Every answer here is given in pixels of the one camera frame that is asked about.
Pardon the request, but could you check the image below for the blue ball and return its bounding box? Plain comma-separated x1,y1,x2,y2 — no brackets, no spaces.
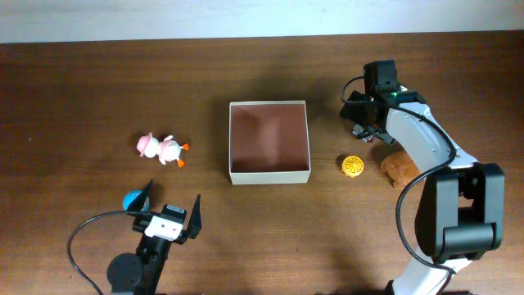
123,190,150,211

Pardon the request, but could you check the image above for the pink white duck toy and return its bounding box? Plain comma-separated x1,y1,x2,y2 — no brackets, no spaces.
136,132,190,168

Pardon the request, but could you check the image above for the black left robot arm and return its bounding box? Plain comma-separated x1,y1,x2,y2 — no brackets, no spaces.
106,182,201,295

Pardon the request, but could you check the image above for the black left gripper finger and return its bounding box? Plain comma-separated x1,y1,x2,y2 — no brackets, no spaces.
126,179,153,211
187,194,202,239

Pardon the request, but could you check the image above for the beige box maroon interior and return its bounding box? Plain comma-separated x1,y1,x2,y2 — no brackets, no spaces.
228,100,311,185

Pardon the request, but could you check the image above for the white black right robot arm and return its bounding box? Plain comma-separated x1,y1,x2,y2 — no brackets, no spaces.
340,60,504,295

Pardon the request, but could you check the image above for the grey orange toy car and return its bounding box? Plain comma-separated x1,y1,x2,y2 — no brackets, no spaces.
352,124,379,143

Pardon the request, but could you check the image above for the brown plush toy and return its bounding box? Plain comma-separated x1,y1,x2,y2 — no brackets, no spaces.
381,151,421,189

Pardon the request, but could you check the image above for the yellow round toy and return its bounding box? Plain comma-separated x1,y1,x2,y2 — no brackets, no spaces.
341,156,364,178

